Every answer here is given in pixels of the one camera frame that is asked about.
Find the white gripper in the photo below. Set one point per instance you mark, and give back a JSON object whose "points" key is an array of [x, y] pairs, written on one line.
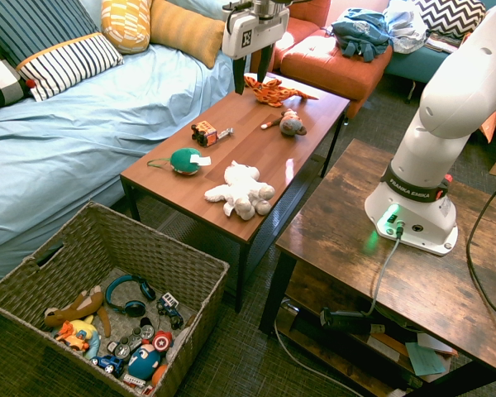
{"points": [[252, 31]]}

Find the orange toy car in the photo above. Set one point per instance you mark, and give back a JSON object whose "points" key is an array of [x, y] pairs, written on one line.
{"points": [[205, 132]]}

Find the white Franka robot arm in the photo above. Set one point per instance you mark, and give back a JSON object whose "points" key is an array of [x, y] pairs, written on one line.
{"points": [[446, 103]]}

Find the green round plush toy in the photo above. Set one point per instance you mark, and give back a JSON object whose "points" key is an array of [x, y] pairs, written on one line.
{"points": [[183, 161]]}

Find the woven grey wicker basket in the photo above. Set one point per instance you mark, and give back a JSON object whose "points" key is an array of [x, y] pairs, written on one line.
{"points": [[107, 256]]}

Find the blue toy jeep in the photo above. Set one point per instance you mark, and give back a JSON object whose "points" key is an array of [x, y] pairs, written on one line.
{"points": [[170, 308]]}

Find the yellow blue plush toy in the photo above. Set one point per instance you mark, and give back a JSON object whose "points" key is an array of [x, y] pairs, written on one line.
{"points": [[87, 333]]}

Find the orange toy robot vehicle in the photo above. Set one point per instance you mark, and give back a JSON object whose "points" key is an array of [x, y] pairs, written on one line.
{"points": [[71, 337]]}

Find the small blue toy car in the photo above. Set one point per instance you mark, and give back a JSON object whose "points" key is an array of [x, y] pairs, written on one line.
{"points": [[108, 363]]}

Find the red toy fire truck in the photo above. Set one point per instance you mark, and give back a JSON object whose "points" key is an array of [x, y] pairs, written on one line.
{"points": [[135, 382]]}

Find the orange plush lizard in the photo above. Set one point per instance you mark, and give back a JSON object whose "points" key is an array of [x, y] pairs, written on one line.
{"points": [[275, 92]]}

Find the grey brown sock monkey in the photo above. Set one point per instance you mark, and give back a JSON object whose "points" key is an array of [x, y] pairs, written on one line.
{"points": [[289, 122]]}

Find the orange armchair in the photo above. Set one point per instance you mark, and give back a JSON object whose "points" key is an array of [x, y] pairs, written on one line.
{"points": [[301, 20]]}

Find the mustard yellow rectangular pillow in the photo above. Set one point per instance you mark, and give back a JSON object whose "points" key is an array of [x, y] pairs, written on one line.
{"points": [[186, 31]]}

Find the brown wooden coffee table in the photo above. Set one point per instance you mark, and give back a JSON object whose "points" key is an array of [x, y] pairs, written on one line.
{"points": [[248, 149]]}

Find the orange ottoman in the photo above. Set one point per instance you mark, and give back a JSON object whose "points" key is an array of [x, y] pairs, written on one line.
{"points": [[335, 68]]}

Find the blue crumpled clothes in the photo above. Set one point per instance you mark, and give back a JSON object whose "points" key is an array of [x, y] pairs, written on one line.
{"points": [[360, 33]]}

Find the white plush dog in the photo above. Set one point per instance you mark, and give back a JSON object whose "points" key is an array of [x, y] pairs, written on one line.
{"points": [[241, 190]]}

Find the yellow white patterned pillow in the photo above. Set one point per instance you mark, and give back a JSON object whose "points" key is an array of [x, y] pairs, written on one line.
{"points": [[126, 25]]}

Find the white crumpled cloth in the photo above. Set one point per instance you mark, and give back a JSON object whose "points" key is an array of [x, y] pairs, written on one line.
{"points": [[405, 29]]}

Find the teal bench seat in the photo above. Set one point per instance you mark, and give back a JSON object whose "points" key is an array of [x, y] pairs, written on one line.
{"points": [[417, 58]]}

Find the navy white striped pillow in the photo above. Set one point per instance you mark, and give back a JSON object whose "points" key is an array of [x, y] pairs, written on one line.
{"points": [[68, 64]]}

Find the light blue covered sofa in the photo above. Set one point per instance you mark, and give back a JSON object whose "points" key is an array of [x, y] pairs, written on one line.
{"points": [[74, 124]]}

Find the black white chevron pillow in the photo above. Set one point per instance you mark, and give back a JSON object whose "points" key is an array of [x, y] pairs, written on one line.
{"points": [[452, 16]]}

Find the dark blue striped cushion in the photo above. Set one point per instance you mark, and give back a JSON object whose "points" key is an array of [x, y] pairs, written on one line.
{"points": [[37, 27]]}

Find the rustic dark wooden table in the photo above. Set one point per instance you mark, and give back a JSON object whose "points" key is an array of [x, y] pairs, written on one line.
{"points": [[397, 256]]}

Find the black white checked pillow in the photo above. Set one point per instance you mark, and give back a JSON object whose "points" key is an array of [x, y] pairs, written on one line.
{"points": [[0, 78]]}

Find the blue headphones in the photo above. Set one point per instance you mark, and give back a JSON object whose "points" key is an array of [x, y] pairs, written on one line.
{"points": [[128, 294]]}

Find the black power strip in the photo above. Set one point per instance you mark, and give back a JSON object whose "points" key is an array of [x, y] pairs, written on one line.
{"points": [[347, 320]]}

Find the brown plush dog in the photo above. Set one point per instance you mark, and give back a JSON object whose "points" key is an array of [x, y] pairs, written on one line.
{"points": [[82, 308]]}

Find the grey game controller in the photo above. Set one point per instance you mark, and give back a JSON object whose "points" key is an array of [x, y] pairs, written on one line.
{"points": [[130, 339]]}

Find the Captain America plush figure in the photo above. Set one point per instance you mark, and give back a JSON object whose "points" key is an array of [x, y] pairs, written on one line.
{"points": [[146, 357]]}

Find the teal notebook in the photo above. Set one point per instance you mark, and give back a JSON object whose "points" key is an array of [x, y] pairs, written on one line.
{"points": [[426, 358]]}

